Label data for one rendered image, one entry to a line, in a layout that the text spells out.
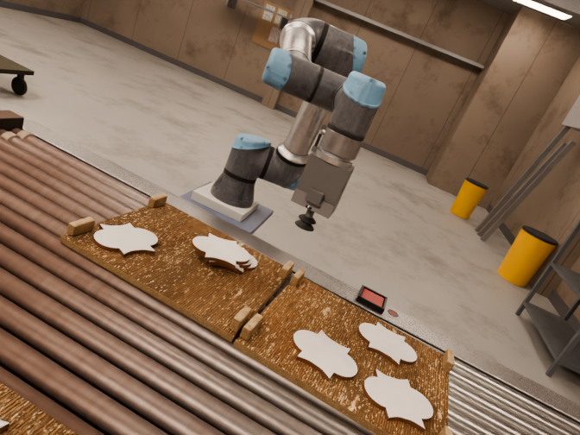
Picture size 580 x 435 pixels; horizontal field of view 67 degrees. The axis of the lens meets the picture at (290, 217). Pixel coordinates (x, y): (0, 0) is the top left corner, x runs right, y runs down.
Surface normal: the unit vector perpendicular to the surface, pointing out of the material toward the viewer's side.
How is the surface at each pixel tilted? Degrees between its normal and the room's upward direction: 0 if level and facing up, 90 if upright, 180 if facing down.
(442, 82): 90
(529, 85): 90
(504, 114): 90
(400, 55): 90
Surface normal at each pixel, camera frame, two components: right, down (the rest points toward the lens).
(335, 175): -0.29, 0.25
